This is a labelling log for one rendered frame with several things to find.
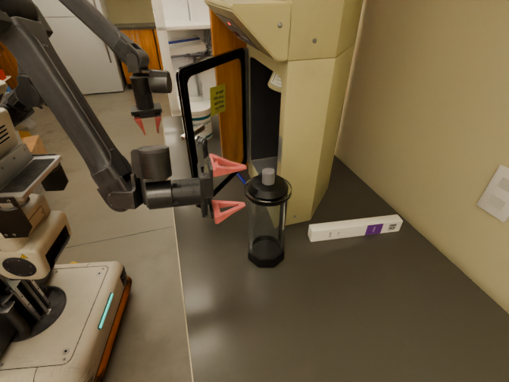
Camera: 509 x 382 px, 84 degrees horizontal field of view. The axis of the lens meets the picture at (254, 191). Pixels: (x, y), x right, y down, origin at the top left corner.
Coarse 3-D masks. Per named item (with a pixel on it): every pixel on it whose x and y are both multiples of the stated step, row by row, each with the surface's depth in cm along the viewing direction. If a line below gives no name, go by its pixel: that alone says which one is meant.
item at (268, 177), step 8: (264, 168) 62; (272, 168) 62; (256, 176) 65; (264, 176) 61; (272, 176) 61; (248, 184) 64; (256, 184) 63; (264, 184) 62; (272, 184) 63; (280, 184) 63; (256, 192) 61; (264, 192) 61; (272, 192) 61; (280, 192) 61
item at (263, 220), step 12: (288, 192) 63; (252, 204) 63; (252, 216) 66; (264, 216) 64; (276, 216) 64; (252, 228) 68; (264, 228) 66; (276, 228) 66; (252, 240) 70; (264, 240) 68; (276, 240) 69; (252, 252) 73; (264, 252) 71; (276, 252) 72
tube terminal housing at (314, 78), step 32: (288, 0) 54; (320, 0) 53; (352, 0) 60; (320, 32) 57; (352, 32) 68; (288, 64) 59; (320, 64) 61; (288, 96) 63; (320, 96) 65; (288, 128) 67; (320, 128) 70; (288, 160) 73; (320, 160) 77; (320, 192) 91; (288, 224) 87
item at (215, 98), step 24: (240, 48) 81; (216, 72) 74; (240, 72) 85; (192, 96) 68; (216, 96) 77; (240, 96) 89; (192, 120) 70; (216, 120) 80; (240, 120) 93; (216, 144) 83; (240, 144) 97
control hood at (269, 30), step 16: (208, 0) 68; (224, 0) 60; (240, 0) 60; (256, 0) 60; (224, 16) 65; (240, 16) 51; (256, 16) 52; (272, 16) 53; (288, 16) 53; (256, 32) 53; (272, 32) 54; (288, 32) 55; (272, 48) 56; (288, 48) 57
